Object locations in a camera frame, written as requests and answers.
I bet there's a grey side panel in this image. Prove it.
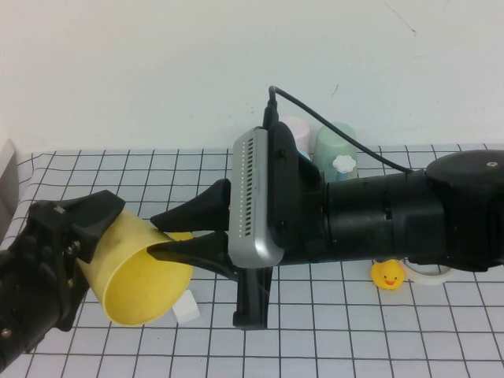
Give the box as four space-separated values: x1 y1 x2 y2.
0 139 20 242

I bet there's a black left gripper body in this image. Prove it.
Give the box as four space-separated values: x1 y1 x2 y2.
10 200 91 332

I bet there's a black camera cable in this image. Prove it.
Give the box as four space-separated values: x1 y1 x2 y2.
262 85 415 175

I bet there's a white foam cube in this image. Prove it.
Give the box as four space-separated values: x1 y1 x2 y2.
172 290 201 326

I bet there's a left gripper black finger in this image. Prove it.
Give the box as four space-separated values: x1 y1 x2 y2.
54 189 127 265

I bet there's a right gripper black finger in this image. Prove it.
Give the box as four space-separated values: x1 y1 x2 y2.
150 178 233 233
146 232 234 277

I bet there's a pink plastic cup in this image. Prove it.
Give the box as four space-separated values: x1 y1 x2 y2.
284 114 313 157

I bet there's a yellow plastic cup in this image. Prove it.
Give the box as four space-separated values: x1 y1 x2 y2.
77 209 195 328

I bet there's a white checkered tablecloth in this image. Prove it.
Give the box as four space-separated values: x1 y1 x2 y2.
0 143 504 378

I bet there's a yellow rubber duck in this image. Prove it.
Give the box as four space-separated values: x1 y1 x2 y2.
370 260 406 292

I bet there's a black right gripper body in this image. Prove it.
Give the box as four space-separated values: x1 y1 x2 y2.
232 150 331 331

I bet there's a green plastic cup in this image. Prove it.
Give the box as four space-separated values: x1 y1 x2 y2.
312 121 360 183

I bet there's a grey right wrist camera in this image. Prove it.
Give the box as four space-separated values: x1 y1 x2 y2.
228 120 305 269

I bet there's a white tape roll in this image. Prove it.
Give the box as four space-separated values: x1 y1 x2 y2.
401 258 454 286

